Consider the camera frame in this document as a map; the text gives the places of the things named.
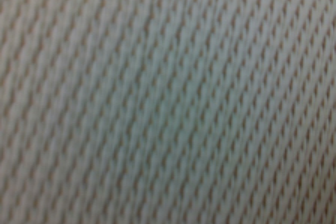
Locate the beige woven placemat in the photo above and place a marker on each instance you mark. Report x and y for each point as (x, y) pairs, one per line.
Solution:
(167, 111)

